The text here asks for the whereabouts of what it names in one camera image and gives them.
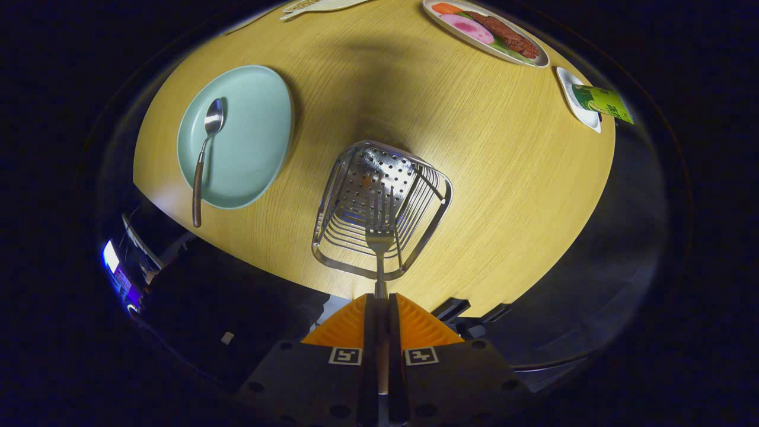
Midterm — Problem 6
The plate of meat and vegetables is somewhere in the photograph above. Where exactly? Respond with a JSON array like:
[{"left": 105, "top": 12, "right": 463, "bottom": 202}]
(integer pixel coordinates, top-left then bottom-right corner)
[{"left": 422, "top": 0, "right": 550, "bottom": 68}]

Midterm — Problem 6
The black table bracket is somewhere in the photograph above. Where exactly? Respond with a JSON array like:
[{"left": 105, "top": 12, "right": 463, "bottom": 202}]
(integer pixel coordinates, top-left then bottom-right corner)
[
  {"left": 474, "top": 304, "right": 511, "bottom": 324},
  {"left": 431, "top": 298, "right": 471, "bottom": 321}
]

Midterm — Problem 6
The small white dish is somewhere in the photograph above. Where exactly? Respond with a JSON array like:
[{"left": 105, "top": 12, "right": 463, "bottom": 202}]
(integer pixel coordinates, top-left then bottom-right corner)
[{"left": 556, "top": 66, "right": 602, "bottom": 133}]

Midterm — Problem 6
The square metal wire basket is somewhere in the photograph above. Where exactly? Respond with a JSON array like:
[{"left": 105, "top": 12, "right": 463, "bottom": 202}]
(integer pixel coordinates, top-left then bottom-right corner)
[{"left": 311, "top": 140, "right": 454, "bottom": 281}]

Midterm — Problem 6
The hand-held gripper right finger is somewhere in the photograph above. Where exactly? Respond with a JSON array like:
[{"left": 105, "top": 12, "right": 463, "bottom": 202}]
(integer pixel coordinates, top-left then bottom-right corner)
[{"left": 388, "top": 292, "right": 534, "bottom": 427}]

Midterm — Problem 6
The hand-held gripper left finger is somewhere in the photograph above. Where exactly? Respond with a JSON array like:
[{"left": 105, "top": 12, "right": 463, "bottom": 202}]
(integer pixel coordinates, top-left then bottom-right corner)
[{"left": 234, "top": 294, "right": 380, "bottom": 427}]

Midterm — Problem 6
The white divided seasoning dish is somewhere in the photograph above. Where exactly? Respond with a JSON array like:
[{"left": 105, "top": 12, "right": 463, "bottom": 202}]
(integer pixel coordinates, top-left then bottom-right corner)
[{"left": 280, "top": 0, "right": 371, "bottom": 21}]

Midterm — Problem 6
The fork with brown handle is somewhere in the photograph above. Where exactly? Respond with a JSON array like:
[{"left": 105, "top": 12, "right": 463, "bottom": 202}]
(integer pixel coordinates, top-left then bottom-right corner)
[{"left": 365, "top": 185, "right": 397, "bottom": 395}]

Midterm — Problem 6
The light green plate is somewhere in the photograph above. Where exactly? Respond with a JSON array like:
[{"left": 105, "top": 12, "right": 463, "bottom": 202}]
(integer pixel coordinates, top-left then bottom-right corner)
[{"left": 177, "top": 65, "right": 295, "bottom": 210}]

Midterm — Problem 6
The white metal rack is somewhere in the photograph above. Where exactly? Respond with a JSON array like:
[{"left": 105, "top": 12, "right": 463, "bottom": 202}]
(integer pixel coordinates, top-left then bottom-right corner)
[{"left": 122, "top": 213, "right": 165, "bottom": 279}]

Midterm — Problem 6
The green packet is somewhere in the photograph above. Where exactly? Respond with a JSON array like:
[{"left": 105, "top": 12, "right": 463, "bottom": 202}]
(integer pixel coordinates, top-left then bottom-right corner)
[{"left": 572, "top": 84, "right": 635, "bottom": 125}]

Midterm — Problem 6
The lit computer screen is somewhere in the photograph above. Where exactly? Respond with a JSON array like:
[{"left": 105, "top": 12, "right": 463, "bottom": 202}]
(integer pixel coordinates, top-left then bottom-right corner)
[{"left": 102, "top": 240, "right": 143, "bottom": 309}]

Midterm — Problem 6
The spoon with brown handle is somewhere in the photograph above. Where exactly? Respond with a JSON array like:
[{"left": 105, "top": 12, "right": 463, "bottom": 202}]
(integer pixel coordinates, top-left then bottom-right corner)
[{"left": 191, "top": 97, "right": 226, "bottom": 228}]

